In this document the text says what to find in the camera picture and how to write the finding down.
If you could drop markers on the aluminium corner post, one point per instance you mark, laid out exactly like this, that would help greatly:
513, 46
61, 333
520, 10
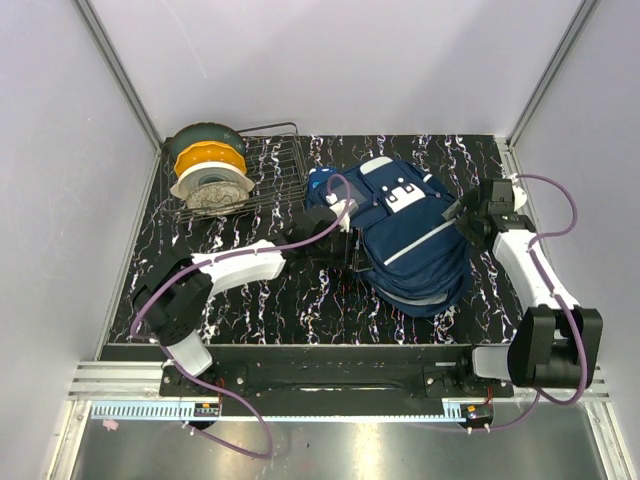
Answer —
563, 50
103, 43

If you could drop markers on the dark green plate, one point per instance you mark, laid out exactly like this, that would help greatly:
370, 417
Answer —
206, 131

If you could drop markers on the aluminium frame rail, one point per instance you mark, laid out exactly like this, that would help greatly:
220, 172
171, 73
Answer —
142, 381

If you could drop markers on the orange plate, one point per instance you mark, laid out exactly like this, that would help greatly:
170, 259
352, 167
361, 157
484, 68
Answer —
209, 151

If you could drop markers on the grey slotted cable duct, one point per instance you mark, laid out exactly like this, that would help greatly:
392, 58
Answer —
450, 412

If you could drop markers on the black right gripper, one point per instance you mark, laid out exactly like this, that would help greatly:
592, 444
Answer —
470, 202

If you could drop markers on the right aluminium corner post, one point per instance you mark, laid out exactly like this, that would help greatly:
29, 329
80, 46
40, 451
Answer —
563, 50

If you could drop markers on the navy blue student backpack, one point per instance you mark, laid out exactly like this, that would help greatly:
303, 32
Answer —
414, 259

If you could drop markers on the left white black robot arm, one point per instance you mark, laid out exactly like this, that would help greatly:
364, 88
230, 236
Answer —
169, 302

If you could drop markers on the white plate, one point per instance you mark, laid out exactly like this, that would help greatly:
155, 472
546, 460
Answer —
206, 173

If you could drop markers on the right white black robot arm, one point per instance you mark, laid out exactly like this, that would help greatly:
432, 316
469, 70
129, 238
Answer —
557, 341

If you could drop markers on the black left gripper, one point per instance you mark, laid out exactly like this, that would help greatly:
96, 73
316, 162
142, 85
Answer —
345, 259

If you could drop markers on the left aluminium corner post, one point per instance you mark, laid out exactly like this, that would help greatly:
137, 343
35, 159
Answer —
103, 43

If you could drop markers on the grey speckled plate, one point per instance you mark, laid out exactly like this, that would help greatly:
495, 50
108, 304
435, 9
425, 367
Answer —
217, 198

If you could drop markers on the blue pencil case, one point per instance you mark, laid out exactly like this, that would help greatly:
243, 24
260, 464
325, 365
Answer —
319, 175

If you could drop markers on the black wire dish rack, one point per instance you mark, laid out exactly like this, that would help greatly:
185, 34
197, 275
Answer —
275, 163

